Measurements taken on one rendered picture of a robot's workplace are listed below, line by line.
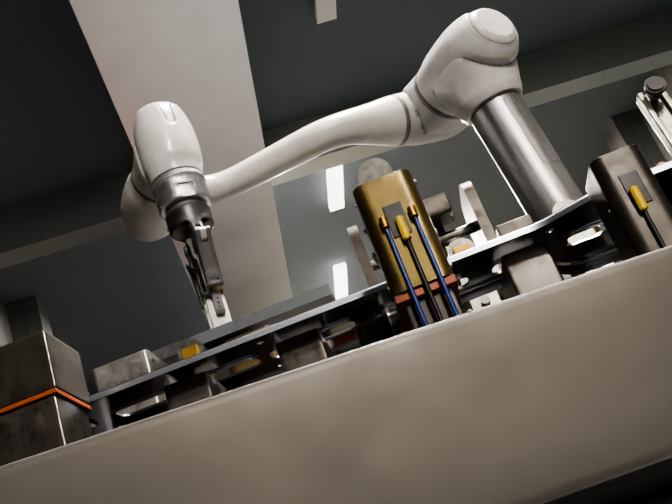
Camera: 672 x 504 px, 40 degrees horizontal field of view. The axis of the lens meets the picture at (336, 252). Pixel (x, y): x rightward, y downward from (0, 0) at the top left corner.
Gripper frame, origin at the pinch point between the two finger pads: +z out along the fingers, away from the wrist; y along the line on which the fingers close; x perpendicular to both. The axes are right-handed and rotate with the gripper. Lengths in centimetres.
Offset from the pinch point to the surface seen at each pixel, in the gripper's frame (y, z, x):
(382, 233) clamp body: 61, 21, 2
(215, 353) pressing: 41.3, 21.2, -11.8
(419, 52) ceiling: -313, -296, 264
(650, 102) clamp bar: 44, 0, 55
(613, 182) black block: 69, 24, 21
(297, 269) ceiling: -612, -296, 239
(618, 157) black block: 70, 22, 23
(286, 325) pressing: 44.7, 21.2, -4.5
